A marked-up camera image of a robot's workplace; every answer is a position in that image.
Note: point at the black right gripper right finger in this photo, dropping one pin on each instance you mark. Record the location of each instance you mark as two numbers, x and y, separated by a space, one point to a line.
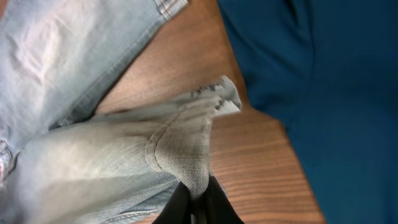
217 206

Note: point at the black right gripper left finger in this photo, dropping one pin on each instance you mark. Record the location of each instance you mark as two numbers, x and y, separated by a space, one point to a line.
177 209

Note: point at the light blue denim shorts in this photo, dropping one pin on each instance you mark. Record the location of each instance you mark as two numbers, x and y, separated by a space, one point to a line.
62 164

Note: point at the blue shirt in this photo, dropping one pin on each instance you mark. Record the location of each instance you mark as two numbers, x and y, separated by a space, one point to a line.
327 70

